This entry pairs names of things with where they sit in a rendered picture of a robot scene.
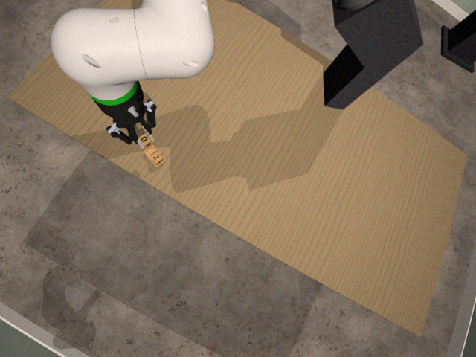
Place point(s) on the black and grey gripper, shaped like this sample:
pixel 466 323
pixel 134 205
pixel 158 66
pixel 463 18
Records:
pixel 130 121

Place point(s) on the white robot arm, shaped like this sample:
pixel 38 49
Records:
pixel 107 50

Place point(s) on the tan cube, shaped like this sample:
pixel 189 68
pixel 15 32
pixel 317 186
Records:
pixel 156 158
pixel 145 140

